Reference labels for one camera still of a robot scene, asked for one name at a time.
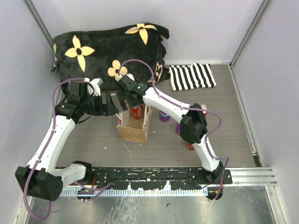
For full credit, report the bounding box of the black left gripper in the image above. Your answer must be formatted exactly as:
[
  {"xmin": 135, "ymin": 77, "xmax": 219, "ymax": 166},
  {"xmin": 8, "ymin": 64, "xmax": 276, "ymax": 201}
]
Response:
[{"xmin": 82, "ymin": 92, "xmax": 119, "ymax": 116}]

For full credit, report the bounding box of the red cola can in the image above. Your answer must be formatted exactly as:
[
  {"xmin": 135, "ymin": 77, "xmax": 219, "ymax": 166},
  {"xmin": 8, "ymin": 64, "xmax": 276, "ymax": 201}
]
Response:
[
  {"xmin": 130, "ymin": 105, "xmax": 142, "ymax": 119},
  {"xmin": 200, "ymin": 104, "xmax": 209, "ymax": 117},
  {"xmin": 186, "ymin": 143, "xmax": 195, "ymax": 151}
]

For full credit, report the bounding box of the watermelon print canvas bag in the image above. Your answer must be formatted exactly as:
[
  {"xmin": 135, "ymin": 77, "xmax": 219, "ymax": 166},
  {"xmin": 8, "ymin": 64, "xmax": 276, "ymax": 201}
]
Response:
[{"xmin": 116, "ymin": 105, "xmax": 153, "ymax": 144}]

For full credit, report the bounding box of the purple Fanta can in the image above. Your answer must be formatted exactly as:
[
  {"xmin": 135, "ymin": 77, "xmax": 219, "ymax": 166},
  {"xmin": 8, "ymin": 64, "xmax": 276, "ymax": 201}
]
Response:
[{"xmin": 159, "ymin": 111, "xmax": 171, "ymax": 122}]

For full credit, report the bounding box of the purple soda can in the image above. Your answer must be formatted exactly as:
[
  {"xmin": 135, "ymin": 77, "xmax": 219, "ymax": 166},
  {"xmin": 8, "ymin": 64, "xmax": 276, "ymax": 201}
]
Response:
[{"xmin": 175, "ymin": 123, "xmax": 180, "ymax": 135}]

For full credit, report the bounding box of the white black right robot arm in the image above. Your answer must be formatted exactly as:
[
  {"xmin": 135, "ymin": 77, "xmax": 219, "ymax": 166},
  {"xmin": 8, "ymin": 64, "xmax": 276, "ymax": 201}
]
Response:
[{"xmin": 117, "ymin": 75, "xmax": 223, "ymax": 184}]

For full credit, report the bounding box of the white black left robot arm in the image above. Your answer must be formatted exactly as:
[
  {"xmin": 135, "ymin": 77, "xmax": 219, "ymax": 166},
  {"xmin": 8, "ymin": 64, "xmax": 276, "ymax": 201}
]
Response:
[{"xmin": 15, "ymin": 78, "xmax": 118, "ymax": 201}]

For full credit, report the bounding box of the black floral plush blanket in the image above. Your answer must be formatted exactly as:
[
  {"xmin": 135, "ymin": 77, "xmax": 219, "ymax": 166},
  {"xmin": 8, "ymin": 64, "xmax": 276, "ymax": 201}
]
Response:
[{"xmin": 51, "ymin": 22, "xmax": 170, "ymax": 91}]

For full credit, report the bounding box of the black white striped cloth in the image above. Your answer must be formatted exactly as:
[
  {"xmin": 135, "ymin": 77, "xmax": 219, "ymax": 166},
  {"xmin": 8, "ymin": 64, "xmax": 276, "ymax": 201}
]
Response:
[{"xmin": 169, "ymin": 63, "xmax": 217, "ymax": 91}]

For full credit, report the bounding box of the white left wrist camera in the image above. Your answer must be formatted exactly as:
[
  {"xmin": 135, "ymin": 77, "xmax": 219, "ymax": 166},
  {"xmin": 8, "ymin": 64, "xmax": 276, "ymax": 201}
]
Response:
[{"xmin": 87, "ymin": 78, "xmax": 103, "ymax": 96}]

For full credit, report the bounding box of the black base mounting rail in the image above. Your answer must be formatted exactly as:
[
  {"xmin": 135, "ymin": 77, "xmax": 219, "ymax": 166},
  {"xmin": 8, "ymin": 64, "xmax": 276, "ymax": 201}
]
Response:
[{"xmin": 78, "ymin": 167, "xmax": 220, "ymax": 190}]

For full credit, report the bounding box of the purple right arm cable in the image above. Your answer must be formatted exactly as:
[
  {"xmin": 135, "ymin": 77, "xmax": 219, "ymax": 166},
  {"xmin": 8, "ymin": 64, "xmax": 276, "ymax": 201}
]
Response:
[{"xmin": 118, "ymin": 59, "xmax": 229, "ymax": 201}]

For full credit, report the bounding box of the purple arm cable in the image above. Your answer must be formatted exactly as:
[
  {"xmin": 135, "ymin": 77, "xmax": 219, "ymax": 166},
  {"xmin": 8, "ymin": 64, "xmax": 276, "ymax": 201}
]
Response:
[
  {"xmin": 118, "ymin": 59, "xmax": 229, "ymax": 201},
  {"xmin": 23, "ymin": 77, "xmax": 91, "ymax": 220}
]

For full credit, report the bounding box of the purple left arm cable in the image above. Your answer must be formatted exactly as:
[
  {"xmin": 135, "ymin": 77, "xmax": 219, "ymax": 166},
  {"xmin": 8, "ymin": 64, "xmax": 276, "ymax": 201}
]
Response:
[{"xmin": 23, "ymin": 77, "xmax": 91, "ymax": 220}]

